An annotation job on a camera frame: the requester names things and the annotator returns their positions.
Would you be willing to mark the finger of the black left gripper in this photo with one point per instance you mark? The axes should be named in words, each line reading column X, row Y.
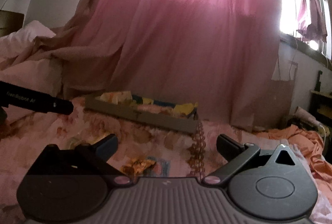
column 33, row 100

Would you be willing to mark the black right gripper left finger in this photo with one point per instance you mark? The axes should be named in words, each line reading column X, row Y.
column 64, row 186

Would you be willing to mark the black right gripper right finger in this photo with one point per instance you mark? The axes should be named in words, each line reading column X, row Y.
column 267, row 185

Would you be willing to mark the blue pink snack packet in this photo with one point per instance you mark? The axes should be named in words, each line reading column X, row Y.
column 160, row 168

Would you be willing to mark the cream orange snack packet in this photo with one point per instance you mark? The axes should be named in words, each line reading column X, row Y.
column 115, row 97

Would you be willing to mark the pale pink pillow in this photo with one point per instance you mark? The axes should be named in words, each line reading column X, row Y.
column 21, row 66

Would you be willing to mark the orange crumpled cloth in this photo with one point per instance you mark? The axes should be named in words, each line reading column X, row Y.
column 310, row 145

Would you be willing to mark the dark wooden headboard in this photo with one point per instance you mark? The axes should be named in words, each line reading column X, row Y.
column 10, row 22

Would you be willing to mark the gold brown snack packet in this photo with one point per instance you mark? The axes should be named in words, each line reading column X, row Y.
column 136, row 167

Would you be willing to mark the pink floral bedsheet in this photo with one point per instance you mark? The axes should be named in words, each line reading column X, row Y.
column 25, row 135

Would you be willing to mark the dark side table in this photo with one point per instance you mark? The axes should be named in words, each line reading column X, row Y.
column 320, row 103

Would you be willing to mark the grey snack tray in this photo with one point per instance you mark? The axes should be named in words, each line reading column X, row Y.
column 188, row 125

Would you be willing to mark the yellow snack packet in tray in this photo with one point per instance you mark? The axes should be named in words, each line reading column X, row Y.
column 186, row 109

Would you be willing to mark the pink curtain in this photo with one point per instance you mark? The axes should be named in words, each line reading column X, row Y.
column 219, row 53

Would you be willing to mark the bright window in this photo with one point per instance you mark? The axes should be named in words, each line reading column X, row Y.
column 308, row 21

